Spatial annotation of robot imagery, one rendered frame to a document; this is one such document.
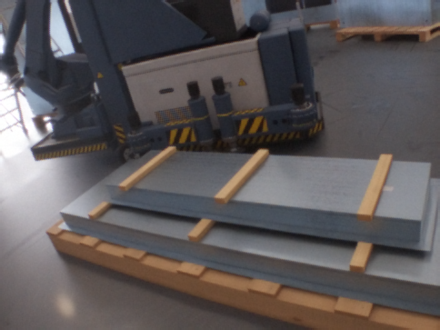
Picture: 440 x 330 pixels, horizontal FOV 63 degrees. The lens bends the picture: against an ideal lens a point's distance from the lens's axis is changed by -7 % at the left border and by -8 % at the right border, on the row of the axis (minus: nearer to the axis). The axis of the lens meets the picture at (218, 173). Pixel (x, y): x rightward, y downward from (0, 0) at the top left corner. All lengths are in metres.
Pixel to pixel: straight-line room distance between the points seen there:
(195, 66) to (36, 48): 1.45
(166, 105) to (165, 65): 0.31
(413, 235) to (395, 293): 0.22
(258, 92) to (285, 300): 1.67
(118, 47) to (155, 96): 0.48
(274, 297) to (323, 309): 0.20
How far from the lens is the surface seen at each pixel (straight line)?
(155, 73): 2.93
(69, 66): 3.69
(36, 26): 3.53
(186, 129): 2.78
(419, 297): 1.46
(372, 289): 1.47
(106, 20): 3.08
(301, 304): 1.51
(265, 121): 2.64
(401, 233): 1.49
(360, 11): 6.67
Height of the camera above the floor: 1.25
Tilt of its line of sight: 27 degrees down
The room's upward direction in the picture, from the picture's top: 15 degrees counter-clockwise
